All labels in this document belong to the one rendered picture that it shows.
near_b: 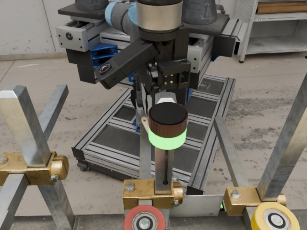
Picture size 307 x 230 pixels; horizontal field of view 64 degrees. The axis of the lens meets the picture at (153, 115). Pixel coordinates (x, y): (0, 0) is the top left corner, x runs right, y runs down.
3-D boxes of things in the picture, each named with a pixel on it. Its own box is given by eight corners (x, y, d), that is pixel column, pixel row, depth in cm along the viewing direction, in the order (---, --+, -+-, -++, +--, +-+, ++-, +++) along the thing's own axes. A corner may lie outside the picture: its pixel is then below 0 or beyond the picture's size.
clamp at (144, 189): (125, 191, 62) (124, 179, 58) (179, 190, 62) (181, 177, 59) (124, 212, 57) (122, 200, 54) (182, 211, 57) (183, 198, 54)
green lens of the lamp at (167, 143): (148, 124, 42) (148, 114, 41) (183, 123, 43) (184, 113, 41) (148, 149, 38) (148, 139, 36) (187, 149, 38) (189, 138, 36)
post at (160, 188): (154, 229, 72) (155, 89, 42) (166, 228, 72) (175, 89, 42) (154, 241, 69) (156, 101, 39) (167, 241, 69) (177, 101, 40)
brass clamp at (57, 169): (10, 165, 55) (2, 149, 52) (71, 164, 56) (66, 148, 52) (-3, 189, 50) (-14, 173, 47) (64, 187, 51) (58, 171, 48)
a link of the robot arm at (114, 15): (133, 21, 83) (153, 30, 76) (103, 28, 77) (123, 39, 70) (132, -4, 78) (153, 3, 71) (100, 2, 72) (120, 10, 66)
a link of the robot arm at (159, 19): (145, 7, 36) (129, -5, 42) (145, 38, 39) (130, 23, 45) (191, 2, 38) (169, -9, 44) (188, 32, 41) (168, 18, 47)
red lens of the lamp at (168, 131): (148, 112, 41) (148, 101, 40) (184, 112, 41) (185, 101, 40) (148, 138, 36) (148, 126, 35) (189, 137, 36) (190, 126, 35)
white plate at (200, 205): (124, 216, 69) (122, 195, 63) (217, 214, 70) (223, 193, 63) (124, 218, 69) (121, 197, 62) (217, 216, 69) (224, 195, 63)
